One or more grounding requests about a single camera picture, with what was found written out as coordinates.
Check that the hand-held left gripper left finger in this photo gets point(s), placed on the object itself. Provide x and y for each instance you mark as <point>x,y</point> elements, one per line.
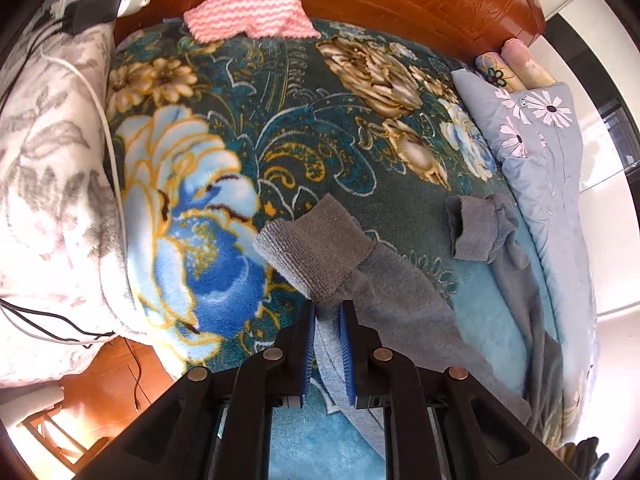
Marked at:
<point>309,350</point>

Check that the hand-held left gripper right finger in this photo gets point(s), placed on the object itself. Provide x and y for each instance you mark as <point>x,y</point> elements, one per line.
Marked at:
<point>347,355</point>

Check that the grey sweater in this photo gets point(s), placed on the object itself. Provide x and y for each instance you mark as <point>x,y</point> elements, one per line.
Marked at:
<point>400,300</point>

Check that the wooden nightstand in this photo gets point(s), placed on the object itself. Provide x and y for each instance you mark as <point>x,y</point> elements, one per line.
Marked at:
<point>100,375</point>

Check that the teal floral blanket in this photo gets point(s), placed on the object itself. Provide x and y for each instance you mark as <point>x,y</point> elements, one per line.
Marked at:
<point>250,110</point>

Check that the wooden stool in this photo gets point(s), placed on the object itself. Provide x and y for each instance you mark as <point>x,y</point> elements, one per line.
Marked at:
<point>50,440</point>

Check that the light blue floral quilt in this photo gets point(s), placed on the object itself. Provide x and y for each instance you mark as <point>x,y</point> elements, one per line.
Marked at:
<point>550,170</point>

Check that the white glossy wardrobe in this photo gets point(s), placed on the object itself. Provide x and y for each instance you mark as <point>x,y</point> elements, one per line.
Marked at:
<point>610,210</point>

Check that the colourful flower-print pillow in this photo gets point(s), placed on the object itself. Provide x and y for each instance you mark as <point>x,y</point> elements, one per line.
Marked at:
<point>492,74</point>

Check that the white grey floral pillow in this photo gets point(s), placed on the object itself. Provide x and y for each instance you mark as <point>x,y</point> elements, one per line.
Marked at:
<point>50,160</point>

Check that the pink floral pillow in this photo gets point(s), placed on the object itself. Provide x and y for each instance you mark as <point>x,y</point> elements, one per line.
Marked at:
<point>525,62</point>

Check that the pink zigzag towel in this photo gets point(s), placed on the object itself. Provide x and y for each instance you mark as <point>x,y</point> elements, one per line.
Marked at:
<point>250,10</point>

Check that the black charger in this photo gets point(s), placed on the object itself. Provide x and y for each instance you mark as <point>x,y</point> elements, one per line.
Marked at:
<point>92,10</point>

